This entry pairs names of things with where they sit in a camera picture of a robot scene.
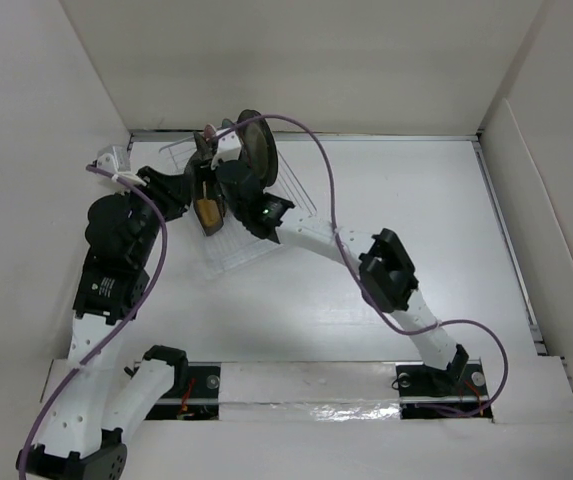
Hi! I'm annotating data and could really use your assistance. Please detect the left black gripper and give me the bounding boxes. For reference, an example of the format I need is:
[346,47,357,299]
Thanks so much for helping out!
[120,165,194,263]

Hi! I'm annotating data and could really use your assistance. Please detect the black square amber plate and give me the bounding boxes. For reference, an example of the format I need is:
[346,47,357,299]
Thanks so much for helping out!
[192,198,226,237]

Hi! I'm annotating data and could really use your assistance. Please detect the cream plate with tree pattern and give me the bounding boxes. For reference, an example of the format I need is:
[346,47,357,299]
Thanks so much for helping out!
[238,119,278,188]

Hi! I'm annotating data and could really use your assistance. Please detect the black square floral plate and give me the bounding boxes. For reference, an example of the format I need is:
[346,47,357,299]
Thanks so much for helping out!
[192,132,213,170]

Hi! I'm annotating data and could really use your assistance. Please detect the red plate with teal flower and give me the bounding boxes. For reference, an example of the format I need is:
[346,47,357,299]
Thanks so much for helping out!
[202,124,217,142]

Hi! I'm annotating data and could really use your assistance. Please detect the teal round plate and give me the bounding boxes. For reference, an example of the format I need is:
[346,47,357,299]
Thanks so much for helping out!
[221,118,236,136]

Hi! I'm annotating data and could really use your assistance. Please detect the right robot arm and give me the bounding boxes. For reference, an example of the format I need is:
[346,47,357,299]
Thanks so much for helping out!
[184,147,469,393]

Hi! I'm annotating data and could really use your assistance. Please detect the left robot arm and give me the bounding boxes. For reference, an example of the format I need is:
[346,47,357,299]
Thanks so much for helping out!
[16,165,190,479]

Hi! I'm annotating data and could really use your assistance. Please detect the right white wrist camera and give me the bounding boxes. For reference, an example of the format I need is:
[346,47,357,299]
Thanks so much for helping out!
[211,127,242,170]

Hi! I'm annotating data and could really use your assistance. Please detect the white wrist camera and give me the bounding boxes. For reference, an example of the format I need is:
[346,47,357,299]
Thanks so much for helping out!
[211,127,242,170]
[86,145,133,184]

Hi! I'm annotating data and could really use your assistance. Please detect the white wire dish rack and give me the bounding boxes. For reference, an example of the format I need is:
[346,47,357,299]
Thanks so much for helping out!
[158,137,317,278]

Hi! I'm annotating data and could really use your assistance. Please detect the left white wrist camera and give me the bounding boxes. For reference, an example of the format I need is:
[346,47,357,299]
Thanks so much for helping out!
[86,145,133,184]

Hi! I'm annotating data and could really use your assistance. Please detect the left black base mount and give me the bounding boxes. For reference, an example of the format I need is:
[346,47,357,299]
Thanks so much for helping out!
[145,363,221,421]

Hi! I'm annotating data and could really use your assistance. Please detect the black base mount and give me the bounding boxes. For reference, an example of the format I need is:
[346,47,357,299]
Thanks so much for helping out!
[145,363,221,421]
[391,362,493,420]

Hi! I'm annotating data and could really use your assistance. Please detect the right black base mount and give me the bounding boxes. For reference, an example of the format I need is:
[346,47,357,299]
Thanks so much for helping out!
[391,362,493,420]

